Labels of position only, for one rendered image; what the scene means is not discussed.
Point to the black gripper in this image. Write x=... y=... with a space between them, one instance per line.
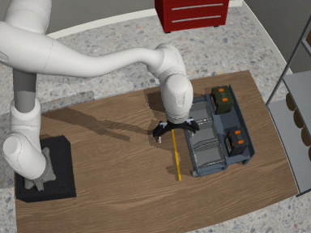
x=164 y=127

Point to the grey open bin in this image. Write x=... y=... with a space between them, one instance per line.
x=200 y=112
x=208 y=154
x=206 y=134

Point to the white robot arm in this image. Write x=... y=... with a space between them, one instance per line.
x=25 y=47

